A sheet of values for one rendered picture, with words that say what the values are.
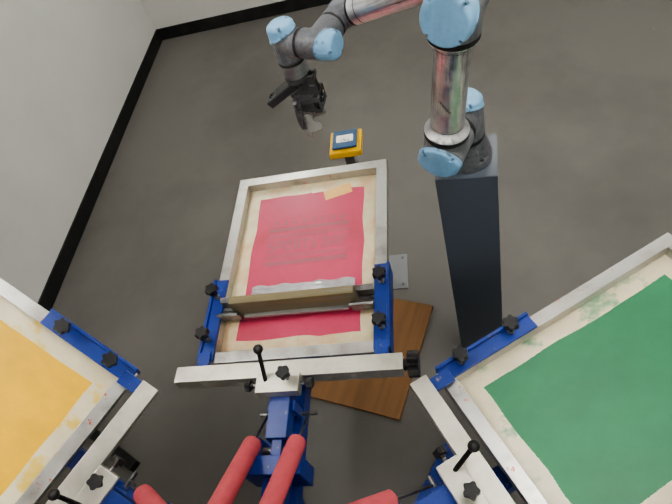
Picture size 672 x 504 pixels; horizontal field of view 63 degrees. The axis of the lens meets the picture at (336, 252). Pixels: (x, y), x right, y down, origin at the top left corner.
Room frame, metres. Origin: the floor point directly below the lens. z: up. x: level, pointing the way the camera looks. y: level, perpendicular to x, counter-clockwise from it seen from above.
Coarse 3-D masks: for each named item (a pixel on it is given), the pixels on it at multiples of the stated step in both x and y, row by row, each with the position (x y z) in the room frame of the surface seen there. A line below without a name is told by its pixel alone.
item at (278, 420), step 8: (272, 400) 0.73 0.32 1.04; (280, 400) 0.72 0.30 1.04; (288, 400) 0.71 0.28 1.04; (272, 408) 0.71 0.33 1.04; (280, 408) 0.70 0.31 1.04; (288, 408) 0.69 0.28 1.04; (272, 416) 0.69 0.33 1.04; (280, 416) 0.68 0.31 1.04; (288, 416) 0.67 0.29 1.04; (272, 424) 0.66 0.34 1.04; (280, 424) 0.66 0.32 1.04; (288, 424) 0.65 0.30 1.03; (272, 432) 0.64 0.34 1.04; (280, 432) 0.63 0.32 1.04; (288, 432) 0.63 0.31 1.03
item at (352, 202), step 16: (320, 192) 1.50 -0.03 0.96; (352, 192) 1.43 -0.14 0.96; (320, 208) 1.42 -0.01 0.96; (336, 208) 1.39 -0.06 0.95; (352, 208) 1.36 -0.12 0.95; (352, 224) 1.29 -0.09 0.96; (352, 240) 1.22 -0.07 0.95; (352, 256) 1.16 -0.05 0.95; (304, 272) 1.17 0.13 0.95; (320, 272) 1.15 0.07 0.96; (336, 272) 1.12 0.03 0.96; (352, 272) 1.09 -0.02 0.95; (304, 320) 0.99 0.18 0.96; (320, 320) 0.97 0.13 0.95; (336, 320) 0.95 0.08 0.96; (352, 320) 0.92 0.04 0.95
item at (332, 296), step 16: (320, 288) 1.01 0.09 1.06; (336, 288) 0.98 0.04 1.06; (352, 288) 0.96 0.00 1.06; (240, 304) 1.08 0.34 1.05; (256, 304) 1.06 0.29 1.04; (272, 304) 1.04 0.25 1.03; (288, 304) 1.02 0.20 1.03; (304, 304) 1.00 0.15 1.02; (320, 304) 0.99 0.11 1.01; (336, 304) 0.97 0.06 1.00
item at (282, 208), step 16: (272, 208) 1.52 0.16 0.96; (288, 208) 1.49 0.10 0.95; (304, 208) 1.45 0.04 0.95; (256, 240) 1.40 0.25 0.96; (256, 256) 1.33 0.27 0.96; (256, 272) 1.26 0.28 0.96; (272, 272) 1.23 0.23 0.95; (288, 272) 1.20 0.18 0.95; (240, 320) 1.09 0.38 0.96; (256, 320) 1.07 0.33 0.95; (272, 320) 1.04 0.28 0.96; (288, 320) 1.02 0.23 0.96; (240, 336) 1.03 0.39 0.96; (256, 336) 1.01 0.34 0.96; (272, 336) 0.98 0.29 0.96; (288, 336) 0.96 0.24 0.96
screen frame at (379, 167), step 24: (336, 168) 1.55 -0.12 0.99; (360, 168) 1.50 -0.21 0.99; (384, 168) 1.45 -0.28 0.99; (240, 192) 1.64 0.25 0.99; (384, 192) 1.34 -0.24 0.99; (240, 216) 1.51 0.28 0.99; (384, 216) 1.23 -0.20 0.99; (240, 240) 1.42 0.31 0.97; (384, 240) 1.14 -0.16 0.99; (216, 360) 0.96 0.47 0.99; (240, 360) 0.92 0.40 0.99; (264, 360) 0.89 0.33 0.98
